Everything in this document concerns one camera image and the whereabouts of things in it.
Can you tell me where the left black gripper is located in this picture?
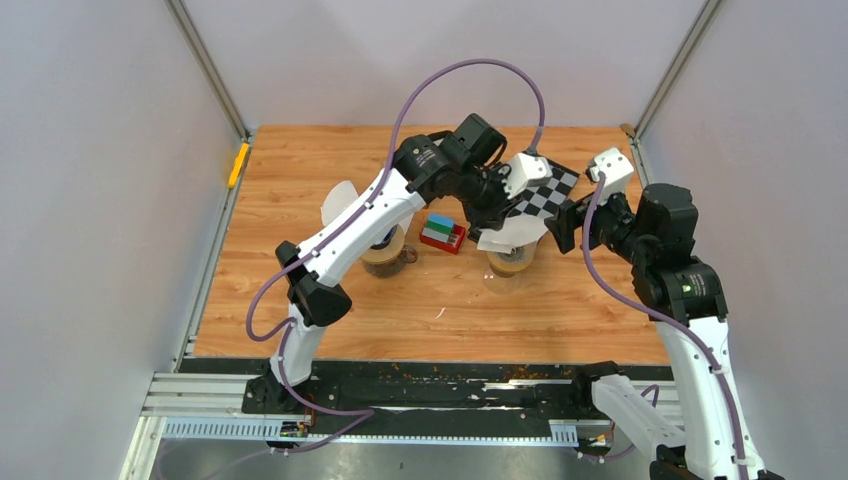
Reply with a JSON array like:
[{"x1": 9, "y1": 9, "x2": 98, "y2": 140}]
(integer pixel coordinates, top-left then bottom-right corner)
[{"x1": 455, "y1": 164, "x2": 528, "y2": 235}]

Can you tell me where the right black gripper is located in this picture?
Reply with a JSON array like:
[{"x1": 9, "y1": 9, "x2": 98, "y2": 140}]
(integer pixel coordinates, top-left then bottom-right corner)
[{"x1": 544, "y1": 178, "x2": 652, "y2": 265}]

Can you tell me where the small wooden dripper ring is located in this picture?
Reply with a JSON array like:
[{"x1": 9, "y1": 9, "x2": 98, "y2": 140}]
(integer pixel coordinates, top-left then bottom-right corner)
[{"x1": 486, "y1": 243, "x2": 539, "y2": 276}]

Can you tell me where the glass coffee carafe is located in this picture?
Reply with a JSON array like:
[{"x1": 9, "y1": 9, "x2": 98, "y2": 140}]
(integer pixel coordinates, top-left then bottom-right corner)
[{"x1": 360, "y1": 242, "x2": 418, "y2": 278}]

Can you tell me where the large wooden dripper ring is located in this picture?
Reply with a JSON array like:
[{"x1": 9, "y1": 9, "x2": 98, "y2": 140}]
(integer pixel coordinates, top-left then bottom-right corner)
[{"x1": 360, "y1": 228, "x2": 407, "y2": 266}]

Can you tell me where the white paper coffee filter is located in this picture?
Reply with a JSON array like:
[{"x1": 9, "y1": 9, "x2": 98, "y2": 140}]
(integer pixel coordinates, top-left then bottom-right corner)
[{"x1": 320, "y1": 180, "x2": 415, "y2": 245}]

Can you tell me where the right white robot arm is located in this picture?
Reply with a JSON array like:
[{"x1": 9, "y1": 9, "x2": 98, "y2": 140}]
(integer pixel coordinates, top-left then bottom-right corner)
[{"x1": 546, "y1": 183, "x2": 773, "y2": 479}]

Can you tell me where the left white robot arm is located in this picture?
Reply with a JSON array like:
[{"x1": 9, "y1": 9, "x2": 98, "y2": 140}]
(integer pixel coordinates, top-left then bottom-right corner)
[{"x1": 267, "y1": 114, "x2": 545, "y2": 413}]

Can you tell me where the black white chessboard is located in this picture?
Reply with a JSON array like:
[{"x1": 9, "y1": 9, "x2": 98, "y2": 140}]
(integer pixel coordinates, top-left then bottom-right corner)
[{"x1": 469, "y1": 157, "x2": 579, "y2": 243}]

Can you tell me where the red toy brick stack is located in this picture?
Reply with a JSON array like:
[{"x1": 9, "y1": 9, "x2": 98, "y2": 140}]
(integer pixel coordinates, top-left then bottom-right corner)
[{"x1": 419, "y1": 213, "x2": 467, "y2": 255}]

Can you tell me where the clear glass beaker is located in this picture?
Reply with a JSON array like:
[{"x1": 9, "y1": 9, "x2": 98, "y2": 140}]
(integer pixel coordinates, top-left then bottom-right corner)
[{"x1": 483, "y1": 270, "x2": 528, "y2": 295}]

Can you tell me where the yellow marker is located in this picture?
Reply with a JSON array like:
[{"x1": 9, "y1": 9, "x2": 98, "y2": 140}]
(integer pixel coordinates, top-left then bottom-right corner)
[{"x1": 227, "y1": 142, "x2": 250, "y2": 190}]

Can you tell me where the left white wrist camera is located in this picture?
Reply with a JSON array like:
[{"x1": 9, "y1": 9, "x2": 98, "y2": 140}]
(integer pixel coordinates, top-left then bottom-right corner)
[{"x1": 503, "y1": 153, "x2": 553, "y2": 199}]

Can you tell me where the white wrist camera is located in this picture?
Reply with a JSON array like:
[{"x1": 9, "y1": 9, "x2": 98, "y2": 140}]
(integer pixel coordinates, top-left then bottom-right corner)
[
  {"x1": 503, "y1": 153, "x2": 553, "y2": 199},
  {"x1": 586, "y1": 147, "x2": 635, "y2": 205}
]

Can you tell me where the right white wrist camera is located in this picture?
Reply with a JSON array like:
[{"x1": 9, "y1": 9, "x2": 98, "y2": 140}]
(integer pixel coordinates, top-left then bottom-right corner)
[{"x1": 586, "y1": 147, "x2": 635, "y2": 205}]

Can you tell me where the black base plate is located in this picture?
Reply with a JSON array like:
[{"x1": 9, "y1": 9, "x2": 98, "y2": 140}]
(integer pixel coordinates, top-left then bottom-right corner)
[{"x1": 239, "y1": 358, "x2": 639, "y2": 440}]

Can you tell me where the aluminium frame rail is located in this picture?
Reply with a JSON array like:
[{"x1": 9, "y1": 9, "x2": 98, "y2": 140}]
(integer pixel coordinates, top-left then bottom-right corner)
[{"x1": 135, "y1": 372, "x2": 747, "y2": 446}]

